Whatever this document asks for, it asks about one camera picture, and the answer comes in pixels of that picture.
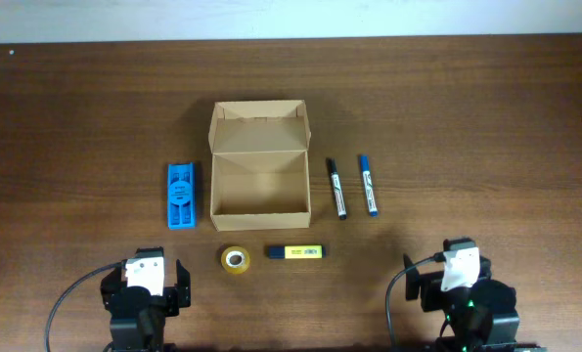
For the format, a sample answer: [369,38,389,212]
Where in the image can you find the black whiteboard marker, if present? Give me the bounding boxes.
[327,158,347,220]

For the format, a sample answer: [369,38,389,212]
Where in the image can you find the left black camera cable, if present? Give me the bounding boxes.
[44,261,127,352]

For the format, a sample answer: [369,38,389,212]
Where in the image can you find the blue whiteboard marker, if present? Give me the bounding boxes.
[360,154,379,217]

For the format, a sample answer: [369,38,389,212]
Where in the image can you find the open cardboard box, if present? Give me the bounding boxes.
[208,100,311,231]

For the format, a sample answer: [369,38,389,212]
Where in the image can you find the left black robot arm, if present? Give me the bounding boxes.
[100,246,191,352]

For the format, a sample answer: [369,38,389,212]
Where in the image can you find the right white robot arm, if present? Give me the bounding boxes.
[403,238,544,352]

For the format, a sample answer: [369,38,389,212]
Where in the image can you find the blue magnetic whiteboard duster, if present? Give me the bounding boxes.
[167,163,197,230]

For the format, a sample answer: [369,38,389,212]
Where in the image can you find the yellow highlighter with dark cap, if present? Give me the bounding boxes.
[267,244,326,259]

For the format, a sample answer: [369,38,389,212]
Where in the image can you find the yellow tape roll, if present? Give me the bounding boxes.
[220,246,250,275]

